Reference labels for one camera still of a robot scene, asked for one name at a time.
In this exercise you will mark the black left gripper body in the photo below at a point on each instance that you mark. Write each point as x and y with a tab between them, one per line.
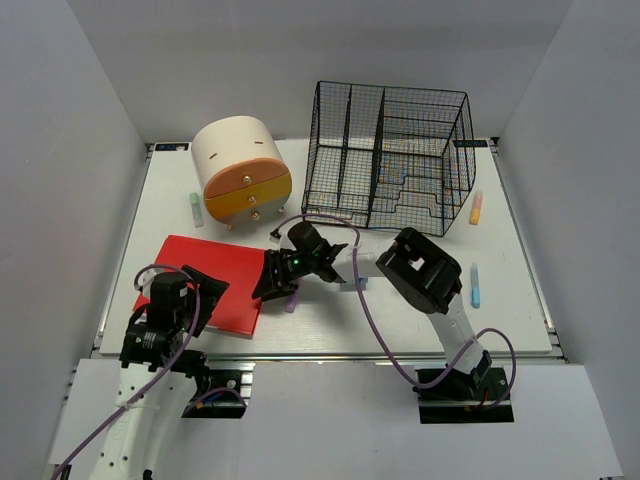
184	314

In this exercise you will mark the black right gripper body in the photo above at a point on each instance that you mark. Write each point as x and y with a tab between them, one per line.
300	263

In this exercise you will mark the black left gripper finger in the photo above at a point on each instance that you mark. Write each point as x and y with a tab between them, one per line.
208	286
207	306

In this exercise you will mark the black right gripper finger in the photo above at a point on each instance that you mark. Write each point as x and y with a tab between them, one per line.
289	282
274	264

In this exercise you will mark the blue labelled clear jar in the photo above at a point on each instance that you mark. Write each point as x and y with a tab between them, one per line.
363	284

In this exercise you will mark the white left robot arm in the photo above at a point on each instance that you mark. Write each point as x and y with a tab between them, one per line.
158	373

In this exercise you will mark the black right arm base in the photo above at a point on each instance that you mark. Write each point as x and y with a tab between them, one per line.
454	402

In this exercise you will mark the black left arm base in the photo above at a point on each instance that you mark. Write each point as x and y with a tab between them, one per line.
223	388

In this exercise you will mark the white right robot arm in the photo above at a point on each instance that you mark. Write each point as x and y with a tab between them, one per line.
425	276

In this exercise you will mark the pink highlighter pen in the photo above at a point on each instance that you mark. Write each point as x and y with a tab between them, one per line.
291	303

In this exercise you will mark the green highlighter pen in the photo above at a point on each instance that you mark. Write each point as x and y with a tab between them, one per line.
196	209

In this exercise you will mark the round white drawer cabinet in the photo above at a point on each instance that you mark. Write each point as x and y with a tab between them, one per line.
241	171

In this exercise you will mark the blue highlighter pen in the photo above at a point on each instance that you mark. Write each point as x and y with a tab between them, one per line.
475	297

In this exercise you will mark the orange highlighter pen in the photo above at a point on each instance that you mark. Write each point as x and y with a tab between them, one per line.
476	207

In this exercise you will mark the black wire mesh organizer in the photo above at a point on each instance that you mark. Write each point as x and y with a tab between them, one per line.
387	157

